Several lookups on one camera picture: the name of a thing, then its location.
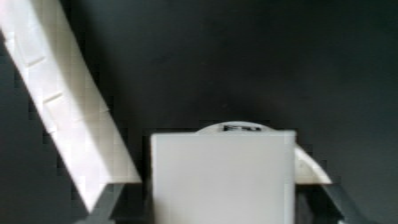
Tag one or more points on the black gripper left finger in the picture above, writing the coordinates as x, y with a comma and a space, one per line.
122, 206

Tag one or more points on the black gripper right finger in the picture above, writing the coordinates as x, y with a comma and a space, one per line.
323, 205

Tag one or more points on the white round stool seat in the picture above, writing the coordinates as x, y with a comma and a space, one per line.
309, 172

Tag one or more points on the white stool leg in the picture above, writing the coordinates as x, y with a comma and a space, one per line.
222, 178

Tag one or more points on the white front fence rail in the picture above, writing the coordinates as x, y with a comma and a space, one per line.
69, 104

